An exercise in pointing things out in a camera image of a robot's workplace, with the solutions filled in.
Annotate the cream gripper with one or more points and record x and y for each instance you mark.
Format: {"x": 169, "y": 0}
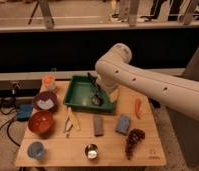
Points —
{"x": 114, "y": 95}

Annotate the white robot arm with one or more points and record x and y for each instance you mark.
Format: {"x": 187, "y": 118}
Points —
{"x": 180, "y": 94}

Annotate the green plastic tray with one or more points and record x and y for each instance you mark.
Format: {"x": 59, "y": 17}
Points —
{"x": 79, "y": 96}

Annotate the black ladle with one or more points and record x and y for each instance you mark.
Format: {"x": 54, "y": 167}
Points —
{"x": 96, "y": 99}

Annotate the blue sponge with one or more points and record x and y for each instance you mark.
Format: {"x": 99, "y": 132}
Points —
{"x": 123, "y": 124}

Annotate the wooden table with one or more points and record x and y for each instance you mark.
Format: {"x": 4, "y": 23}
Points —
{"x": 62, "y": 151}

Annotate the dark grape bunch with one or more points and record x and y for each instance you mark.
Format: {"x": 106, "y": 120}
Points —
{"x": 135, "y": 136}

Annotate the cream tongs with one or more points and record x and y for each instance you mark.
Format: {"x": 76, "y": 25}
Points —
{"x": 71, "y": 121}

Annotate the small metal cup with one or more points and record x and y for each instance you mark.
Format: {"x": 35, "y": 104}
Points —
{"x": 91, "y": 151}

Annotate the purple bowl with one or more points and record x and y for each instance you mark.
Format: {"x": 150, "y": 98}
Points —
{"x": 45, "y": 100}

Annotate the orange bowl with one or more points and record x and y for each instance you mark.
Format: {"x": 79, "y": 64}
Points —
{"x": 41, "y": 122}

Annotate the blue box on floor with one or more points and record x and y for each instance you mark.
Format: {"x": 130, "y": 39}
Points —
{"x": 24, "y": 112}

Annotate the blue plastic cup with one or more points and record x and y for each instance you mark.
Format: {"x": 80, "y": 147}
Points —
{"x": 36, "y": 150}

